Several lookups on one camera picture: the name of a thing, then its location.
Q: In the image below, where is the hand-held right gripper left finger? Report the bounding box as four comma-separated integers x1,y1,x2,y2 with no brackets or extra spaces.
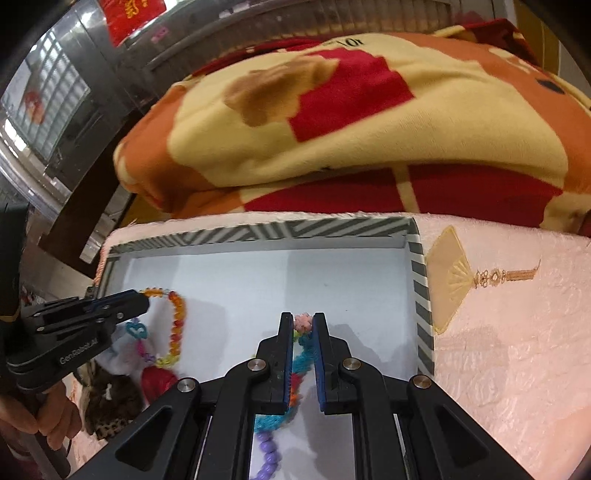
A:
95,311,296,480

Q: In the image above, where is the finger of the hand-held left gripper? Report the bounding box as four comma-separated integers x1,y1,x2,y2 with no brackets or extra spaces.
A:
95,295,151,330
84,287,140,309

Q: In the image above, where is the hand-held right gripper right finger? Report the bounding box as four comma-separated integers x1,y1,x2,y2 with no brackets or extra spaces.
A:
311,313,539,480

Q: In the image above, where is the white scrunchie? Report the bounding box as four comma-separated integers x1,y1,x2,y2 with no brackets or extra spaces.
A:
108,323,154,376

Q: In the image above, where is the colourful flower bead bracelet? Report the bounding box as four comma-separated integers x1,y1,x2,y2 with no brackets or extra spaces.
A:
288,314,315,412

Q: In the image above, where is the rainbow translucent bead bracelet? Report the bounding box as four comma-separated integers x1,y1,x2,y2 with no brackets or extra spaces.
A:
126,287,186,369

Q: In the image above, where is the blue bead bracelet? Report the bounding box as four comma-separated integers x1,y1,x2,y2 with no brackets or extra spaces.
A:
253,332,317,433

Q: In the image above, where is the red bow hair clip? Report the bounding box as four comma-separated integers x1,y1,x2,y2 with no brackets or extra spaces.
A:
140,366,179,398

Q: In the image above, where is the brown scrunchie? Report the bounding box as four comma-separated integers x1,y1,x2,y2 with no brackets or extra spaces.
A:
85,373,145,422

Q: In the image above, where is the purple bead bracelet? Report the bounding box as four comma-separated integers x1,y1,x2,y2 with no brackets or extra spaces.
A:
249,431,283,480

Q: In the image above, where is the leopard print bow hair tie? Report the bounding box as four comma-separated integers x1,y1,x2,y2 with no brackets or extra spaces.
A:
76,360,140,442

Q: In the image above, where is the striped shallow cardboard box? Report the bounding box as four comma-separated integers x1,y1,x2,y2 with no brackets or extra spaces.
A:
95,217,435,480

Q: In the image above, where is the person's left hand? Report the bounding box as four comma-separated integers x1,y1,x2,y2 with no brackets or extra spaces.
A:
0,382,83,459

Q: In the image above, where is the small red paper decoration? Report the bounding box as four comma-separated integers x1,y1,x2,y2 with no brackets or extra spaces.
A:
23,88,48,124

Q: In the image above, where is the metal grille door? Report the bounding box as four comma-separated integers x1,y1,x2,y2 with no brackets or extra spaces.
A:
0,0,195,278

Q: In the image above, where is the red orange printed blanket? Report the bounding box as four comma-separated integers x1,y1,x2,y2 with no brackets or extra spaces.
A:
113,18,591,232

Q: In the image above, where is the red banner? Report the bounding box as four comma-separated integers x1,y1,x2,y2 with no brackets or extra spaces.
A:
99,0,168,47

